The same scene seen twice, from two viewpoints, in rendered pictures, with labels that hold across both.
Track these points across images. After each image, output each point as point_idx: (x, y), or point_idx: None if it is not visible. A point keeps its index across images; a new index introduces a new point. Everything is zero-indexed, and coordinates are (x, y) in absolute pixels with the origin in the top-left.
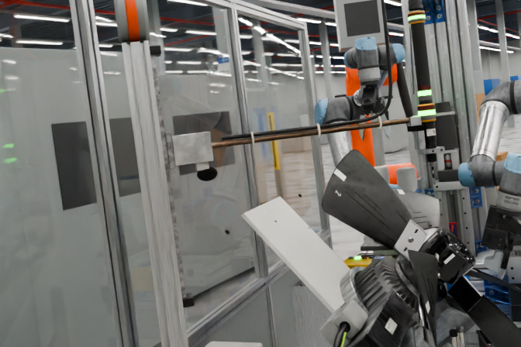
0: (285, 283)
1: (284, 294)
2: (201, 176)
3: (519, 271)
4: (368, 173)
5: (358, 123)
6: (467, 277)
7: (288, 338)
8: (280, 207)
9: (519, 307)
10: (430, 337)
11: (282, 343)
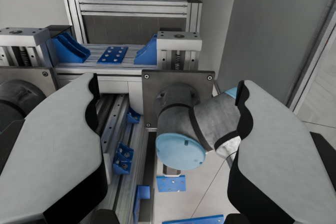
0: (304, 38)
1: (301, 25)
2: None
3: (28, 31)
4: None
5: (318, 144)
6: (98, 61)
7: (279, 10)
8: None
9: (56, 30)
10: None
11: None
